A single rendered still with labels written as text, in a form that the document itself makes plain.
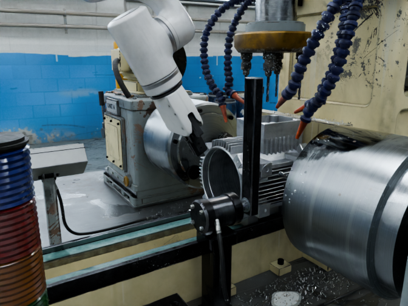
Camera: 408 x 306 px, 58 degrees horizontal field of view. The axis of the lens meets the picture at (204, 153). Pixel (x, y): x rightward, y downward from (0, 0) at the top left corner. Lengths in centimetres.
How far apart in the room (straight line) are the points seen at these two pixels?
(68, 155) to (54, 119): 538
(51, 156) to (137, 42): 34
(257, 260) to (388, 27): 58
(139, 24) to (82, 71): 555
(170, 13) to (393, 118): 53
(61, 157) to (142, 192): 41
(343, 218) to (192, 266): 34
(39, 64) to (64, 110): 78
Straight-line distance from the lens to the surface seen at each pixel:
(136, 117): 116
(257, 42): 78
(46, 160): 89
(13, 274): 35
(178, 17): 76
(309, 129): 88
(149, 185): 123
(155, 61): 72
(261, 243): 86
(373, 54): 93
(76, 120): 630
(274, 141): 82
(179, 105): 74
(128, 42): 72
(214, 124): 103
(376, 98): 91
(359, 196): 55
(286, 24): 81
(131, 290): 73
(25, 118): 626
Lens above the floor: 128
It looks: 14 degrees down
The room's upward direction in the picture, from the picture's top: straight up
